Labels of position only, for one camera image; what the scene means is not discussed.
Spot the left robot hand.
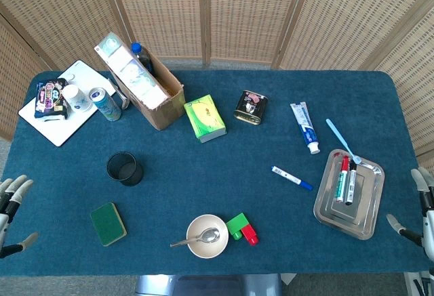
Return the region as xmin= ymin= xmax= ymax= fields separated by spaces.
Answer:
xmin=0 ymin=174 xmax=39 ymax=259

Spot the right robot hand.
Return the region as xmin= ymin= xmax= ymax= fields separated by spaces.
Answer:
xmin=386 ymin=167 xmax=434 ymax=263

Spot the black mesh pen holder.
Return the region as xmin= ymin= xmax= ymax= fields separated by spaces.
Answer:
xmin=106 ymin=151 xmax=144 ymax=187

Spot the blue marker pen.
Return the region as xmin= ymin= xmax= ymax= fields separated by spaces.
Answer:
xmin=271 ymin=165 xmax=313 ymax=191

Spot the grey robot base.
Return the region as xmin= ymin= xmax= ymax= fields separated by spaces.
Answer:
xmin=135 ymin=274 xmax=282 ymax=296

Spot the black capped marker pen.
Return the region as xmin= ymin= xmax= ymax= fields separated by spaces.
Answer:
xmin=344 ymin=160 xmax=358 ymax=206

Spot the red capped marker pen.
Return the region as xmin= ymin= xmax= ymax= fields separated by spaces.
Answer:
xmin=335 ymin=155 xmax=351 ymax=203

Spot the rectangular metal tray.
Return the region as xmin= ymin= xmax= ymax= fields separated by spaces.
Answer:
xmin=313 ymin=149 xmax=386 ymax=241

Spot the white robot body part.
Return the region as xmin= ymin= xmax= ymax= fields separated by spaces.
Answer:
xmin=405 ymin=270 xmax=434 ymax=296

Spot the white flat board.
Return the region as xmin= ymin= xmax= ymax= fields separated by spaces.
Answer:
xmin=18 ymin=60 xmax=118 ymax=148

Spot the black colourful snack pack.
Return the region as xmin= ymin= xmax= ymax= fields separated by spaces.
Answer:
xmin=33 ymin=78 xmax=70 ymax=120

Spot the green yellow scouring sponge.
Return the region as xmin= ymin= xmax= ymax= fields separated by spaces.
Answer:
xmin=90 ymin=202 xmax=128 ymax=247

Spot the white flowered paper cup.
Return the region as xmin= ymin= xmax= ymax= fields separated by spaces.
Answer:
xmin=62 ymin=84 xmax=93 ymax=113

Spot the light blue toothbrush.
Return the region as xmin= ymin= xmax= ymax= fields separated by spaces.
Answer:
xmin=325 ymin=119 xmax=363 ymax=165

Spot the light blue drink can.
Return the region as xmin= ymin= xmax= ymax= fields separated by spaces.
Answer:
xmin=88 ymin=87 xmax=122 ymax=122

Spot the blue white toothpaste tube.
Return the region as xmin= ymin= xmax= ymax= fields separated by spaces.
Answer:
xmin=290 ymin=102 xmax=321 ymax=155

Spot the white tissue multipack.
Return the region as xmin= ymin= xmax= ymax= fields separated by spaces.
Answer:
xmin=94 ymin=32 xmax=170 ymax=110

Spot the brown cardboard box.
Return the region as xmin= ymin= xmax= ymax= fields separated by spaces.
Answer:
xmin=108 ymin=50 xmax=186 ymax=131

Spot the red toy block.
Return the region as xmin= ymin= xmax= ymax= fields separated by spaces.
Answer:
xmin=241 ymin=224 xmax=259 ymax=246

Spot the dark bottle with blue cap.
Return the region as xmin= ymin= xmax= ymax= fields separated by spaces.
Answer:
xmin=130 ymin=42 xmax=155 ymax=77

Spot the blue table cloth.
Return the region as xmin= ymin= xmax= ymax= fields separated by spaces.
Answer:
xmin=0 ymin=70 xmax=423 ymax=276

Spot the green toy block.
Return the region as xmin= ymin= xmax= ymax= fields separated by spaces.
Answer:
xmin=226 ymin=212 xmax=252 ymax=241

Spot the metal spoon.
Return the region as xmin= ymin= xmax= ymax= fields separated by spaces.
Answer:
xmin=170 ymin=228 xmax=220 ymax=248

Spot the beige bowl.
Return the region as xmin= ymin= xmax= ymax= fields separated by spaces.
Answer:
xmin=186 ymin=213 xmax=229 ymax=259

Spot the green tissue pack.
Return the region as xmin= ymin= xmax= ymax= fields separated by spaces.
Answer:
xmin=183 ymin=94 xmax=227 ymax=144

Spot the luncheon meat tin can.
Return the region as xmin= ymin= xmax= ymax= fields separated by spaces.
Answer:
xmin=233 ymin=89 xmax=270 ymax=127

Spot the wicker folding screen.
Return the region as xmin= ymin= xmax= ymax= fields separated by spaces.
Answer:
xmin=0 ymin=0 xmax=434 ymax=161

